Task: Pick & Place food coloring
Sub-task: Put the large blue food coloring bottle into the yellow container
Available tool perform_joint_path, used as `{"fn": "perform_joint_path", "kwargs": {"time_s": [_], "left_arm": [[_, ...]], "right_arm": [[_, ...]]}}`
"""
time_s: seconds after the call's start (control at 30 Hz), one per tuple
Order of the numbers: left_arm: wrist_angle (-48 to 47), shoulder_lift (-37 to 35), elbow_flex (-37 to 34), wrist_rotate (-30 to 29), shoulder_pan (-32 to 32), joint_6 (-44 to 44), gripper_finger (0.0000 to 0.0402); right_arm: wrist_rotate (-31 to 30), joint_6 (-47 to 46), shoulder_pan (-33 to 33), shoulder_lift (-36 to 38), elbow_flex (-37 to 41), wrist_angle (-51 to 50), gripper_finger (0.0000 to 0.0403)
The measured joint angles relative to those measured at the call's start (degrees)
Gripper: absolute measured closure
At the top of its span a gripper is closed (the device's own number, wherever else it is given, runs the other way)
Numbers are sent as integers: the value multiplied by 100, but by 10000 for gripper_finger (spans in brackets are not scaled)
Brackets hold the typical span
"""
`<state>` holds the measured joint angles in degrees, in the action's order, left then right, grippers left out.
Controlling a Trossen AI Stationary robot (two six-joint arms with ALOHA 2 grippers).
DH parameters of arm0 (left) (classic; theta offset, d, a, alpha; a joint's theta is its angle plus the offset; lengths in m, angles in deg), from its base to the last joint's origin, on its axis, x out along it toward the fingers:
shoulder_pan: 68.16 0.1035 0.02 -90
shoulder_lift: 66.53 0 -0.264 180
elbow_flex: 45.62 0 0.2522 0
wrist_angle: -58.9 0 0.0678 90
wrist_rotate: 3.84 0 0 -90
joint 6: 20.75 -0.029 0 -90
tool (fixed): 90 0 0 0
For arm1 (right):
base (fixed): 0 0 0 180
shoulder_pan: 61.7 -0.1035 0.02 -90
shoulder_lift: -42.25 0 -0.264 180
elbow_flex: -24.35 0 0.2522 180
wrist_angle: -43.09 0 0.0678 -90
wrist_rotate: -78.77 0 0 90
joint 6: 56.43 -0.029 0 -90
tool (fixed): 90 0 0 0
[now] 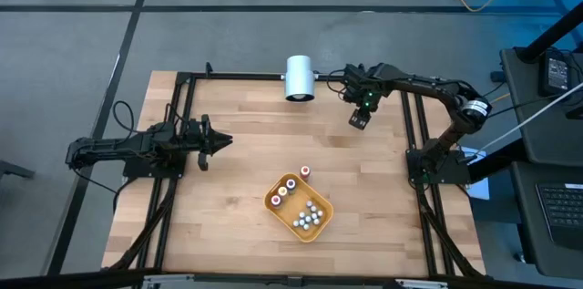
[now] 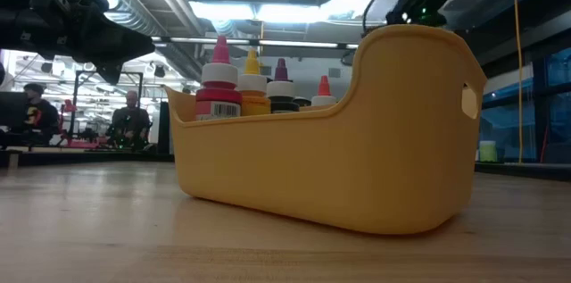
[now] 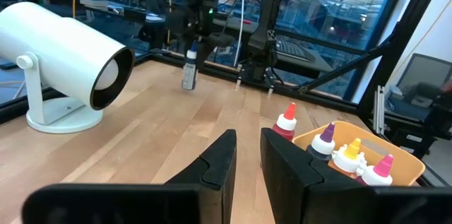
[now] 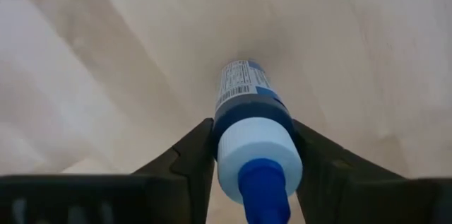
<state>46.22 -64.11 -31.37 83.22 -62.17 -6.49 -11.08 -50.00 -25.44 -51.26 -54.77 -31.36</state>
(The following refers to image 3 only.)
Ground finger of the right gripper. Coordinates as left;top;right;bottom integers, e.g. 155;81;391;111
197;33;234;73

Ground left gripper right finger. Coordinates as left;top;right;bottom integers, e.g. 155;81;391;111
260;127;377;224

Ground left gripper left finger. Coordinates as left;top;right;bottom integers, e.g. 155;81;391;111
165;128;238;224

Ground purple-capped food coloring bottle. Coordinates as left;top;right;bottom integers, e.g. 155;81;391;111
305;122;336;163

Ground blue-capped food coloring bottle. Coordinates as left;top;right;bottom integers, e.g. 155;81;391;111
181;42;199;91

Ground yellow-capped food coloring bottle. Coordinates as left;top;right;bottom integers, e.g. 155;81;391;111
327;137;368;179

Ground pink-capped food coloring bottle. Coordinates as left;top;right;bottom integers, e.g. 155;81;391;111
355;153;395;187

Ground yellow plastic bin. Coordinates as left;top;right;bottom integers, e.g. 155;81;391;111
292;120;427;187

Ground red-capped food coloring bottle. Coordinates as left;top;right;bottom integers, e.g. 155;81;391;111
271;102;298;143

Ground black laptop keyboard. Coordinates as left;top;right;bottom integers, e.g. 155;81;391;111
275;39;316;64

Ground silver aluminium extrusion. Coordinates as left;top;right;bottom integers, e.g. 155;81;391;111
373;84;387;136

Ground white cable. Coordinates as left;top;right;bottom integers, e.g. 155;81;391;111
232;0;247;66

